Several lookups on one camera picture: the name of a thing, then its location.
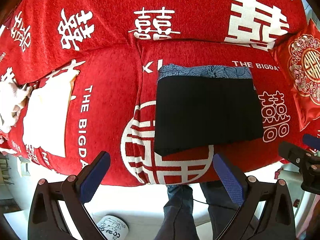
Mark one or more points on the operator legs in jeans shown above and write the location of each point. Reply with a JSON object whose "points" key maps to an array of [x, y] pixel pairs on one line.
{"points": [[182, 213]]}

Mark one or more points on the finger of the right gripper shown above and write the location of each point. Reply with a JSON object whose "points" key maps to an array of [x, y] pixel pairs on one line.
{"points": [[312, 142], [306, 161]]}

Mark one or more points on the white printed slipper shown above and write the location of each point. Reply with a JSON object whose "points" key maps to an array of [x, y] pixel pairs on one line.
{"points": [[113, 227]]}

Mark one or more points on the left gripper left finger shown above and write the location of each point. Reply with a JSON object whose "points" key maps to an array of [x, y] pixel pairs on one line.
{"points": [[46, 220]]}

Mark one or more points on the red embroidered cushion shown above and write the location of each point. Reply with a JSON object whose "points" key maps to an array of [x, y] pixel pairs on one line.
{"points": [[298, 58]]}

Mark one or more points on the black pants with patterned waistband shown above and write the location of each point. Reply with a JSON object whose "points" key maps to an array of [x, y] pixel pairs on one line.
{"points": [[205, 105]]}

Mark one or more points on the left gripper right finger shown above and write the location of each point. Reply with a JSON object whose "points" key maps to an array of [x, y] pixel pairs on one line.
{"points": [[277, 218]]}

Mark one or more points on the red printed sofa cover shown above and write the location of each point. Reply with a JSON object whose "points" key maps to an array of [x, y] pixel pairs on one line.
{"points": [[93, 66]]}

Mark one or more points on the white plush toy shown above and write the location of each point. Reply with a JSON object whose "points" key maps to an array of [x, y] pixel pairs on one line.
{"points": [[13, 100]]}

